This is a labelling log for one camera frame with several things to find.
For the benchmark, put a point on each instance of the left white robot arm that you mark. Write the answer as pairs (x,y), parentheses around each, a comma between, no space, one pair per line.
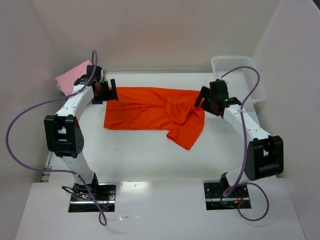
(63,132)

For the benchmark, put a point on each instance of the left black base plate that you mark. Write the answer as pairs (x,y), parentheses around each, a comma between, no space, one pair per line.
(82,202)

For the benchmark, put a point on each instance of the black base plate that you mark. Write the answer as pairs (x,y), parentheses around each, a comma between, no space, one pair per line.
(82,202)
(214,199)

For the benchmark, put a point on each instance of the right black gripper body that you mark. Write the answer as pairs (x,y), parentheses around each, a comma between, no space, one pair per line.
(207,100)

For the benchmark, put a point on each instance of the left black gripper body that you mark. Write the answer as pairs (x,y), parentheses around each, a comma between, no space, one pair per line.
(105,90)

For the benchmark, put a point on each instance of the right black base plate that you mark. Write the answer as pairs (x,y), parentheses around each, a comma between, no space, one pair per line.
(214,199)

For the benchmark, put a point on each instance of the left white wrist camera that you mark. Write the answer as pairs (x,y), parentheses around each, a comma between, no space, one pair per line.
(100,74)

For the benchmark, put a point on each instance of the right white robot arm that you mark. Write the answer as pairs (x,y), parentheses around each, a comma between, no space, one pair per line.
(263,152)

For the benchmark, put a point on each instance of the pink folded t shirt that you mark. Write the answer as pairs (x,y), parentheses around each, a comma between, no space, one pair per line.
(65,82)

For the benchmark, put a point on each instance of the orange t shirt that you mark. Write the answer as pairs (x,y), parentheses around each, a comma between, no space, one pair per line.
(154,108)

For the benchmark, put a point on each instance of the white plastic basket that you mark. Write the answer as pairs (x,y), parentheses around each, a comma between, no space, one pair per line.
(234,71)

